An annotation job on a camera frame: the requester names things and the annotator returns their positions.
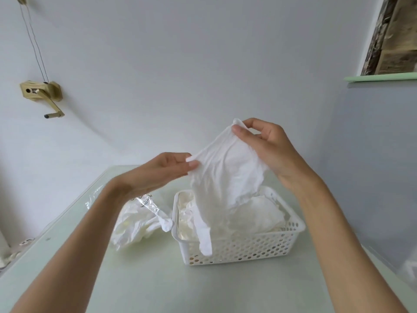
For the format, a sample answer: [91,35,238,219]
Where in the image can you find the thin steel winch cable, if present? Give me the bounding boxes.
[20,3,51,83]

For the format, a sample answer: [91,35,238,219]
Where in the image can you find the person's left hand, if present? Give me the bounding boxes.
[110,152,201,202]

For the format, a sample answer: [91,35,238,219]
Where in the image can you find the brass wall crank winch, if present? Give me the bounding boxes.
[19,80,65,120]

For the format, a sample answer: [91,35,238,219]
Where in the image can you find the clear bear-print plastic bag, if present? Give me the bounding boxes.
[85,189,173,251]

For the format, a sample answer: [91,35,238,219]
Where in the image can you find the white perforated plastic basket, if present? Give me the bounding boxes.
[172,186,307,267]

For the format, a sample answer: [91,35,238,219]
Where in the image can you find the pale green shelf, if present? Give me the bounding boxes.
[344,72,417,83]

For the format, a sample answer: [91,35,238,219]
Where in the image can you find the white cotton glove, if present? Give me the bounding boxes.
[185,119,271,257]

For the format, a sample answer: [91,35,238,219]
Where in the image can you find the person's right forearm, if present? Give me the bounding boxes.
[293,176,410,313]

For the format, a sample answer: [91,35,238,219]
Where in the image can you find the white radiator valve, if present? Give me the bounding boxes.
[0,237,35,268]

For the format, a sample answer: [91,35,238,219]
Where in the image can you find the stack of white gloves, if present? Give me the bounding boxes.
[177,190,287,240]

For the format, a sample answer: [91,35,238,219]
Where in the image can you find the person's right hand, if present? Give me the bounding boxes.
[231,118,322,193]

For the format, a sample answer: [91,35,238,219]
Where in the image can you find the person's left forearm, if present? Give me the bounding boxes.
[10,180,131,313]

